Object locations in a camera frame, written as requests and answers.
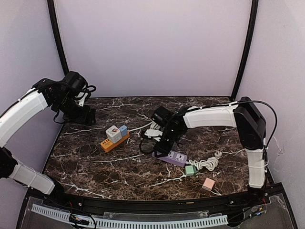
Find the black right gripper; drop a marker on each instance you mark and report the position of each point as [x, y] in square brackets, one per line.
[164, 150]

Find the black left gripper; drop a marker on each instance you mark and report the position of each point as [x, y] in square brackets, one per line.
[82, 119]

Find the purple power strip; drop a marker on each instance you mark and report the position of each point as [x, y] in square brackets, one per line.
[174, 158]

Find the green charger plug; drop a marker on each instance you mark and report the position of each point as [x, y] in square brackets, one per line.
[190, 170]

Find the white cube adapter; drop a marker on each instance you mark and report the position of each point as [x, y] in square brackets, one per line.
[113, 134]

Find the blue charger plug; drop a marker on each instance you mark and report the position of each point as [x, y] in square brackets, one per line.
[123, 130]

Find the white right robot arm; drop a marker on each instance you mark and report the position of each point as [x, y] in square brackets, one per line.
[243, 115]

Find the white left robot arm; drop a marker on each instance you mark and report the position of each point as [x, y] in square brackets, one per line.
[67, 96]

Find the pink charger plug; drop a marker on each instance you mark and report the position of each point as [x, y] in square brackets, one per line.
[208, 184]

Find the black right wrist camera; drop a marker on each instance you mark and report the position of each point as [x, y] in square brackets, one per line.
[163, 117]

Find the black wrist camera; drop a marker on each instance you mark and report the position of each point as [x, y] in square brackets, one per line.
[163, 117]
[75, 80]

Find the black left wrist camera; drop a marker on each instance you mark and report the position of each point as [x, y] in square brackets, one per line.
[75, 80]

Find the black front rail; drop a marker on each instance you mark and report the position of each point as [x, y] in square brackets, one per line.
[230, 204]

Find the white slotted cable duct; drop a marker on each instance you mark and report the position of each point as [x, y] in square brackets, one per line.
[100, 223]

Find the black left frame post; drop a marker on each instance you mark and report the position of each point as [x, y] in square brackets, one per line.
[57, 36]

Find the black frame post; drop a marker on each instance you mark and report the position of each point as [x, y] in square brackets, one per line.
[57, 36]
[246, 49]

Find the black right frame post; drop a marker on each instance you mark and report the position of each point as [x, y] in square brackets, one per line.
[246, 49]

